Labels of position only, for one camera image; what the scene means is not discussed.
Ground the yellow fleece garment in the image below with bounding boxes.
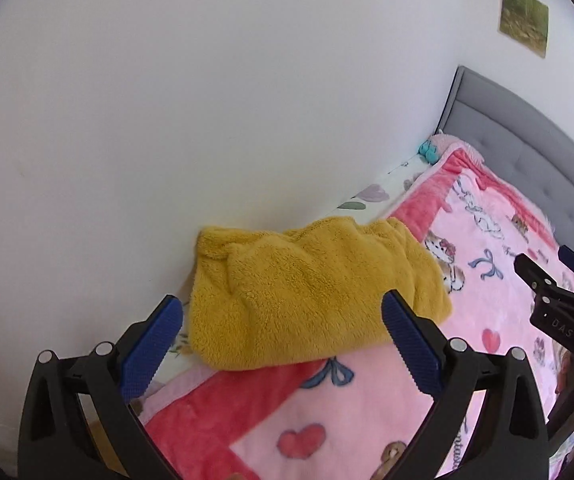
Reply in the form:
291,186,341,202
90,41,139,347
187,216,454,373

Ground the grey upholstered headboard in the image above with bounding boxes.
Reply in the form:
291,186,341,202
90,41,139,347
436,65,574,250

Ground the teal small toy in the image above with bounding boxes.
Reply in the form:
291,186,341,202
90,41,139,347
417,140,441,165

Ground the green photo poster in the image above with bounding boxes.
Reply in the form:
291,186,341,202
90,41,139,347
498,0,549,58

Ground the pink cartoon print blanket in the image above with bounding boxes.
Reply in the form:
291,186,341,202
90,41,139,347
141,138,574,479

